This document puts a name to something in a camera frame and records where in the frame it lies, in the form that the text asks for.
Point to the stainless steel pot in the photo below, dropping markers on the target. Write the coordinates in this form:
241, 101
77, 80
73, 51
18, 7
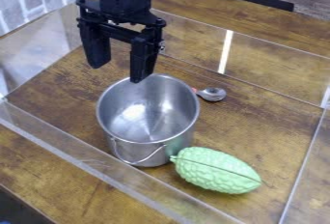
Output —
148, 119

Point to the green bitter melon toy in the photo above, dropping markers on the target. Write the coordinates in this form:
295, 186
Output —
215, 171

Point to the orange handled metal spoon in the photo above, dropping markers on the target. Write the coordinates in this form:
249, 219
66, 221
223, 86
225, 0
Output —
211, 93

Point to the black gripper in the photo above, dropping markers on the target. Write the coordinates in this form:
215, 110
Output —
120, 19

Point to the clear acrylic enclosure wall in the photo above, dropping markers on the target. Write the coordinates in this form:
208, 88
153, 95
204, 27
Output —
264, 55

